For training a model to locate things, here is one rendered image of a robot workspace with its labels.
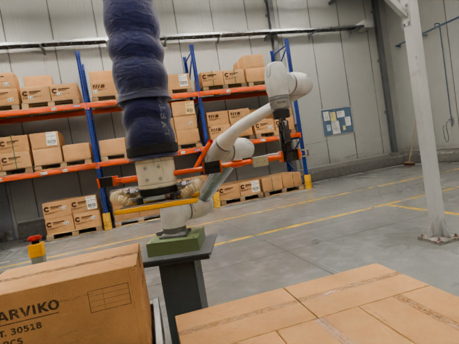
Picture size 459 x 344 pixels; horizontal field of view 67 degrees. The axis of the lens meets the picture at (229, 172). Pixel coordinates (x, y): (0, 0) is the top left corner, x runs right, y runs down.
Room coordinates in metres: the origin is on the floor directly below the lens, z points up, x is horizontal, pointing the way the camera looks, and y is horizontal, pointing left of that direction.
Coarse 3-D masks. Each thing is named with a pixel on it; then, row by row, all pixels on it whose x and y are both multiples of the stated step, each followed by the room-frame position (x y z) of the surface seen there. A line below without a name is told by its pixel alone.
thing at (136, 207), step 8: (168, 200) 1.44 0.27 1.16; (176, 200) 1.42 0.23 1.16; (184, 200) 1.40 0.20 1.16; (192, 200) 1.40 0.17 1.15; (120, 208) 1.41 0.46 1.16; (128, 208) 1.41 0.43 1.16; (136, 208) 1.40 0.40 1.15; (144, 208) 1.40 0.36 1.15; (152, 208) 1.40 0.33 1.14; (160, 208) 1.40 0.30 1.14
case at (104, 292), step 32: (96, 256) 1.56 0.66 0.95; (128, 256) 1.46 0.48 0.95; (0, 288) 1.29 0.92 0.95; (32, 288) 1.24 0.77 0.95; (64, 288) 1.26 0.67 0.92; (96, 288) 1.28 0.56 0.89; (128, 288) 1.31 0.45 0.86; (0, 320) 1.21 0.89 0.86; (32, 320) 1.23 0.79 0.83; (64, 320) 1.26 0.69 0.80; (96, 320) 1.28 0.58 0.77; (128, 320) 1.30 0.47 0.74
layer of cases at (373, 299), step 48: (288, 288) 1.84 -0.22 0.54; (336, 288) 1.75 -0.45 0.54; (384, 288) 1.66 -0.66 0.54; (432, 288) 1.58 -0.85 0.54; (192, 336) 1.49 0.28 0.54; (240, 336) 1.42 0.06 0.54; (288, 336) 1.37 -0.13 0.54; (336, 336) 1.31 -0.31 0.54; (384, 336) 1.26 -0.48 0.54; (432, 336) 1.22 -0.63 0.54
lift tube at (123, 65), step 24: (120, 0) 1.43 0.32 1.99; (144, 0) 1.48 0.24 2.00; (120, 24) 1.44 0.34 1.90; (144, 24) 1.46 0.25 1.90; (120, 48) 1.44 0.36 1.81; (144, 48) 1.45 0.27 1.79; (120, 72) 1.44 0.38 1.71; (144, 72) 1.43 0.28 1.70; (120, 96) 1.46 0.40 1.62; (144, 96) 1.43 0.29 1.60; (168, 96) 1.51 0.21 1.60
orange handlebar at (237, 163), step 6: (270, 156) 1.53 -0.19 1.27; (276, 156) 1.53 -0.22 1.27; (228, 162) 1.53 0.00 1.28; (234, 162) 1.53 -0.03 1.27; (240, 162) 1.52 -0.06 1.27; (246, 162) 1.53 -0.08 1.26; (252, 162) 1.53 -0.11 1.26; (192, 168) 1.53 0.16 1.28; (198, 168) 1.52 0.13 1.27; (222, 168) 1.53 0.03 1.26; (174, 174) 1.52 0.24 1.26; (180, 174) 1.52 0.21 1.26; (120, 180) 1.79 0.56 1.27; (126, 180) 1.51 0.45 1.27; (132, 180) 1.51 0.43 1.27
